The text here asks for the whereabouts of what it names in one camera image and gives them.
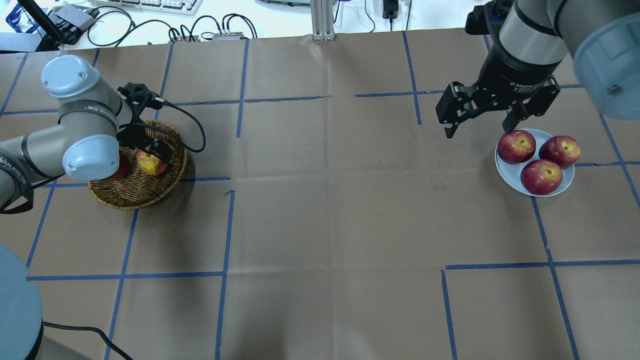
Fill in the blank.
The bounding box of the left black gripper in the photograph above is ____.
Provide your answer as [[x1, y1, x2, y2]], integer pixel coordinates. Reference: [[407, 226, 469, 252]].
[[116, 83, 172, 164]]

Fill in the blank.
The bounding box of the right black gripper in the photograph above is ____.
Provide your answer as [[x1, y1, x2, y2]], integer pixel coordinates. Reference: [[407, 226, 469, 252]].
[[435, 45, 560, 139]]

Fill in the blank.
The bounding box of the yellow-red apple from basket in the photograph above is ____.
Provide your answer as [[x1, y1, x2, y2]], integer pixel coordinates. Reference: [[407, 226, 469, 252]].
[[135, 150, 169, 178]]

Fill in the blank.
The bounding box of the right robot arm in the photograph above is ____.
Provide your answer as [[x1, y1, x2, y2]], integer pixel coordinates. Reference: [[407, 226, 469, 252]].
[[435, 0, 640, 139]]

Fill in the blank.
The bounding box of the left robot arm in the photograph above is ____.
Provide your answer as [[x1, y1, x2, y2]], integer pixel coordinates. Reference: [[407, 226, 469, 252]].
[[0, 55, 173, 215]]

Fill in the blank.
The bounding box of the dark red apple in basket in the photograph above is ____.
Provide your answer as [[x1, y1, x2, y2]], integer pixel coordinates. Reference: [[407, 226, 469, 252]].
[[104, 150, 131, 181]]

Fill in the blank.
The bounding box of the red apple on plate left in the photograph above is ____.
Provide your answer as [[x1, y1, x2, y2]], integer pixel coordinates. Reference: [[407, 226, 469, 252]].
[[496, 130, 537, 165]]

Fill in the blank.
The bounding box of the red apple on plate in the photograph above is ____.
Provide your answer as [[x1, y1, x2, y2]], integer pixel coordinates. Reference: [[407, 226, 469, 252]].
[[496, 130, 537, 165], [538, 136, 582, 169], [519, 159, 563, 196]]

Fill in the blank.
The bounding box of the woven wicker basket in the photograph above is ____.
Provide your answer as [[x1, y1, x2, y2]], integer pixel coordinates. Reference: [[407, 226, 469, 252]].
[[87, 129, 188, 210]]

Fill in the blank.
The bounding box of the light blue plate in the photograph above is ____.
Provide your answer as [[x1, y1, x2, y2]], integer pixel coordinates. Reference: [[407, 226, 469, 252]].
[[494, 129, 579, 198]]

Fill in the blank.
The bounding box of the red apple on plate near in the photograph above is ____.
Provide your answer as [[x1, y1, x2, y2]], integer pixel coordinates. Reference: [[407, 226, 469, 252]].
[[519, 159, 563, 196]]

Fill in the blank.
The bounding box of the red apple on plate far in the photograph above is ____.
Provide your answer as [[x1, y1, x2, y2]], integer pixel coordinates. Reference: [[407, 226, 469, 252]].
[[538, 136, 582, 169]]

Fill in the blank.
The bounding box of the white keyboard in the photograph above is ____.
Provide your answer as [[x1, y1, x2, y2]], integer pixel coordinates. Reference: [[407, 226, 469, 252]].
[[88, 0, 204, 16]]

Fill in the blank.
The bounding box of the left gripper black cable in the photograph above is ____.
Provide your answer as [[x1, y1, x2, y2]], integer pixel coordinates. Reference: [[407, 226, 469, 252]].
[[134, 98, 207, 154]]

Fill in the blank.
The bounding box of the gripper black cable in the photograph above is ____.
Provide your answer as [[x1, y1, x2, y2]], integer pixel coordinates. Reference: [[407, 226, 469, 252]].
[[134, 98, 207, 154], [42, 322, 135, 360]]

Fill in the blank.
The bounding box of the aluminium frame post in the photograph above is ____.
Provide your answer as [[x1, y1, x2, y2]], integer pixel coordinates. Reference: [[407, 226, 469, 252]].
[[310, 0, 336, 41]]

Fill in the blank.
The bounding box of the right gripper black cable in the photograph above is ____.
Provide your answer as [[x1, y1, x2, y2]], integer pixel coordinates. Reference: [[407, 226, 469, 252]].
[[42, 322, 135, 360]]

